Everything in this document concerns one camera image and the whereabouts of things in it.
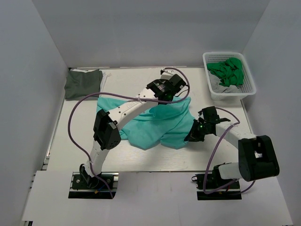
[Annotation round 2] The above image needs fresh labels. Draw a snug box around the teal t-shirt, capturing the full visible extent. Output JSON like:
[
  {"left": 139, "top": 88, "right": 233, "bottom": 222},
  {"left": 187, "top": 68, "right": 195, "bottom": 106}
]
[{"left": 96, "top": 96, "right": 197, "bottom": 151}]

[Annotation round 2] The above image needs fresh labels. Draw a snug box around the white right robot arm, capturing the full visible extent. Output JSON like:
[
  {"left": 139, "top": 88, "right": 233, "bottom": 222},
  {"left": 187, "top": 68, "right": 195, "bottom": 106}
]
[{"left": 184, "top": 118, "right": 280, "bottom": 182}]

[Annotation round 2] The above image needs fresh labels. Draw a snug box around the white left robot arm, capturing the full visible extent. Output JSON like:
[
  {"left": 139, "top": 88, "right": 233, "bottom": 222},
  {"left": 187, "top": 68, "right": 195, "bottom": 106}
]
[{"left": 79, "top": 75, "right": 186, "bottom": 184}]

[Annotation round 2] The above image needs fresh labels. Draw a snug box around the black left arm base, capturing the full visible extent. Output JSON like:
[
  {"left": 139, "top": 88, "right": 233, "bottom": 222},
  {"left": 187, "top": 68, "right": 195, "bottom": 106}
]
[{"left": 68, "top": 172, "right": 119, "bottom": 199}]

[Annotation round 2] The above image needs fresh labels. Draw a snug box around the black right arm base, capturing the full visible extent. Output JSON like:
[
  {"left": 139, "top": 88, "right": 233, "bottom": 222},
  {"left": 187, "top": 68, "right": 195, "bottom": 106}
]
[{"left": 191, "top": 173, "right": 242, "bottom": 201}]

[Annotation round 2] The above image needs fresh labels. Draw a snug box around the crumpled grey t-shirt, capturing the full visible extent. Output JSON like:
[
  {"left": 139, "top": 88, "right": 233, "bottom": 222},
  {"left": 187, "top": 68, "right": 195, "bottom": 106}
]
[{"left": 209, "top": 75, "right": 241, "bottom": 93}]

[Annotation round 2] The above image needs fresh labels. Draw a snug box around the white plastic basket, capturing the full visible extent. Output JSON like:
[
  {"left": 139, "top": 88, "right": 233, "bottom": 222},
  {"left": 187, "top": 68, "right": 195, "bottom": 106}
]
[{"left": 203, "top": 52, "right": 256, "bottom": 100}]

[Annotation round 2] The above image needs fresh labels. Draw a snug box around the crumpled green t-shirt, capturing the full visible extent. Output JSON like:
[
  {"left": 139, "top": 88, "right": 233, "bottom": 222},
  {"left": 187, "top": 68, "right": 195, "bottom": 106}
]
[{"left": 206, "top": 57, "right": 244, "bottom": 88}]

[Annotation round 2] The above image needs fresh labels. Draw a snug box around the folded dark olive t-shirt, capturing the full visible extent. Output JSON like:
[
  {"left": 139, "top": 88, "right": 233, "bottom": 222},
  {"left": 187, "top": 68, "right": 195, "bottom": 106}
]
[{"left": 64, "top": 69, "right": 103, "bottom": 100}]

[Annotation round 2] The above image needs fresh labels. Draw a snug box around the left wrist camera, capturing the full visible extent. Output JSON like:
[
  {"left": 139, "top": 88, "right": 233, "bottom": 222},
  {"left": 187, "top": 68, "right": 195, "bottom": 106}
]
[{"left": 160, "top": 69, "right": 186, "bottom": 90}]

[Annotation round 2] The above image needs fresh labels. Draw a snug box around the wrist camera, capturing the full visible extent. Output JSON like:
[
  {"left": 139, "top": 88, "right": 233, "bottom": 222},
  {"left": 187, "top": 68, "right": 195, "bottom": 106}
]
[
  {"left": 160, "top": 69, "right": 186, "bottom": 90},
  {"left": 198, "top": 106, "right": 230, "bottom": 124}
]

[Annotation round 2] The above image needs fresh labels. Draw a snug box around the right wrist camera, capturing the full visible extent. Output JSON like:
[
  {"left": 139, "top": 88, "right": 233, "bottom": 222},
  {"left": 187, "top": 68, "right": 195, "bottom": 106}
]
[{"left": 198, "top": 106, "right": 230, "bottom": 124}]

